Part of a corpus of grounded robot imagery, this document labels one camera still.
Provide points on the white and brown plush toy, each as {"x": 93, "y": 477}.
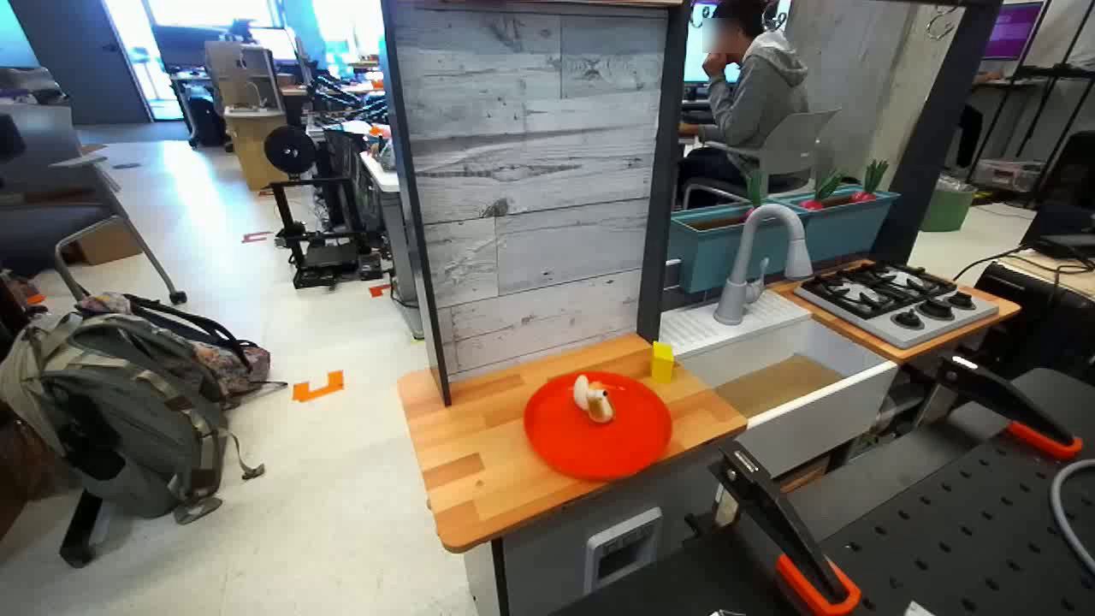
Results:
{"x": 593, "y": 403}

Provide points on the butcher block wooden counter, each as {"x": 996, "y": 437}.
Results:
{"x": 479, "y": 456}

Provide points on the grey toy faucet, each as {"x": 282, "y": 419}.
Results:
{"x": 741, "y": 285}

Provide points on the white toy sink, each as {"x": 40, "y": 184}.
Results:
{"x": 823, "y": 415}

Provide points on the green toy plants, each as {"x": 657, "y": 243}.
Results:
{"x": 839, "y": 189}

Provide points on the grey toy stove top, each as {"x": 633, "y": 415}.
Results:
{"x": 889, "y": 301}

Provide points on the small yellow cup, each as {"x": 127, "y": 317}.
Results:
{"x": 660, "y": 363}

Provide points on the grey wood plank panel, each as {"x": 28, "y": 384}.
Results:
{"x": 523, "y": 172}

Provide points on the red plastic plate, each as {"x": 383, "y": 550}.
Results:
{"x": 600, "y": 448}

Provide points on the teal planter box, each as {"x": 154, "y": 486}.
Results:
{"x": 707, "y": 243}

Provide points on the black 3D printer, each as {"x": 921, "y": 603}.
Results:
{"x": 326, "y": 243}

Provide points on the grey cabinet with drawer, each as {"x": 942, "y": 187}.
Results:
{"x": 548, "y": 559}

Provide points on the grey office chair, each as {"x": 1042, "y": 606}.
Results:
{"x": 801, "y": 141}

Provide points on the seated person in grey hoodie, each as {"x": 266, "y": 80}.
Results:
{"x": 758, "y": 90}

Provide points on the beige cabinet machine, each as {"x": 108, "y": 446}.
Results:
{"x": 253, "y": 124}

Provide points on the white marble pattern panel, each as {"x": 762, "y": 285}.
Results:
{"x": 865, "y": 80}

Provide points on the green bin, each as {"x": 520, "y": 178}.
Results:
{"x": 946, "y": 205}

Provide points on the wooden board under stove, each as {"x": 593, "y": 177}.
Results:
{"x": 978, "y": 327}

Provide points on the grey backpack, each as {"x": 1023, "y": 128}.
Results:
{"x": 125, "y": 411}

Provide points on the cardboard box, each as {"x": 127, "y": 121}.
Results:
{"x": 105, "y": 241}

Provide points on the black perforated table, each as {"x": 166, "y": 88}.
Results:
{"x": 970, "y": 536}

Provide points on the grey lounge chair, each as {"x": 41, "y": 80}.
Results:
{"x": 44, "y": 194}

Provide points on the black desk chair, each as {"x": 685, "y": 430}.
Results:
{"x": 1064, "y": 194}

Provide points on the slim black frame post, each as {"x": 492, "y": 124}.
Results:
{"x": 660, "y": 228}

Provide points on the orange floor bracket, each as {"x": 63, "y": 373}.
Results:
{"x": 319, "y": 388}

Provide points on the wide black frame post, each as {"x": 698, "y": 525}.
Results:
{"x": 928, "y": 147}

